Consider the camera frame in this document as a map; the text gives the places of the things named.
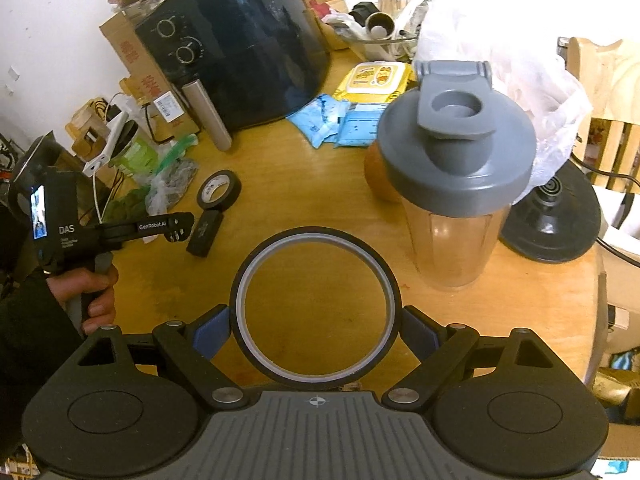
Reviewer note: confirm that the green instant noodle cup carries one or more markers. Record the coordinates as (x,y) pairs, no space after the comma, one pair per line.
(137,155)

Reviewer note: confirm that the black round lamp base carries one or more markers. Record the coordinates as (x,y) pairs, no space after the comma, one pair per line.
(550,217)

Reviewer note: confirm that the yellow wipes pack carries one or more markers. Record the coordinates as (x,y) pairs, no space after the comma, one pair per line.
(377,80)

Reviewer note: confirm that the glass bowl with clutter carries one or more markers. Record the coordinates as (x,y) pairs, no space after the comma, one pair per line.
(380,35)

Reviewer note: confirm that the small open cardboard box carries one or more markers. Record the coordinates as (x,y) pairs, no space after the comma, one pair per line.
(87,130)

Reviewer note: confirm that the wooden chair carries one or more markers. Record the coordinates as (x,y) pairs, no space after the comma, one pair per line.
(612,110)

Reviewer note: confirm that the brown cardboard box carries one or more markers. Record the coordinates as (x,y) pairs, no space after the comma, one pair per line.
(142,75)

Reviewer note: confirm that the black electrical tape roll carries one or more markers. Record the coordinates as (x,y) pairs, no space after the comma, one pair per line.
(218,190)

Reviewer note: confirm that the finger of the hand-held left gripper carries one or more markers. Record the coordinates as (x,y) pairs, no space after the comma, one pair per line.
(160,224)
(172,237)

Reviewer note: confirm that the dark blue air fryer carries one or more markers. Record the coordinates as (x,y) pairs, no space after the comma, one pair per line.
(235,45)

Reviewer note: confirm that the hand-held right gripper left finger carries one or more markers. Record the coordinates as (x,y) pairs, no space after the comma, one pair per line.
(215,334)

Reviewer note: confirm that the bag of green discs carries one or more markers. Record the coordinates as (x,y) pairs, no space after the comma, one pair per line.
(127,206)

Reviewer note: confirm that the person's left hand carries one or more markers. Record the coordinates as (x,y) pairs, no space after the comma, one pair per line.
(97,297)

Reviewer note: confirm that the clear shaker bottle grey lid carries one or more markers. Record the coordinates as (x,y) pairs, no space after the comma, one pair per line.
(455,170)

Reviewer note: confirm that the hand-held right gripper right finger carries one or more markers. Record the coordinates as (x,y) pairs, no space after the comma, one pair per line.
(417,336)

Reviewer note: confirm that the grey cylindrical roll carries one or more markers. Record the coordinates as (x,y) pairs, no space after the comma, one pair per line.
(207,116)

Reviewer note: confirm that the clear plastic bag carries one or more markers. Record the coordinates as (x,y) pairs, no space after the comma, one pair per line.
(167,177)

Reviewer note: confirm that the white plastic bag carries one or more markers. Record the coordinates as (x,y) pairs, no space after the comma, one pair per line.
(500,60)

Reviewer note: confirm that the small black battery box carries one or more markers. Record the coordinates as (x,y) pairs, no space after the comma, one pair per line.
(205,232)

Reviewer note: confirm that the white power bank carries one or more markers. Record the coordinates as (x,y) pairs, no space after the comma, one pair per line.
(112,142)

